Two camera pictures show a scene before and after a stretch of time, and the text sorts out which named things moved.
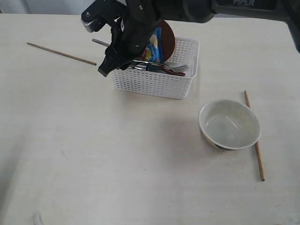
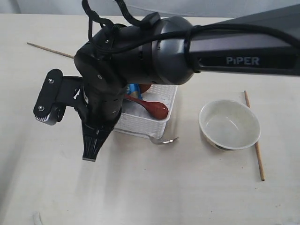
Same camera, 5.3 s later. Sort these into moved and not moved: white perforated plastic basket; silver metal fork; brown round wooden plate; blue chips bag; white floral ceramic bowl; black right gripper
Moved: silver metal fork; black right gripper; blue chips bag; brown round wooden plate; white perforated plastic basket
Not moved: white floral ceramic bowl
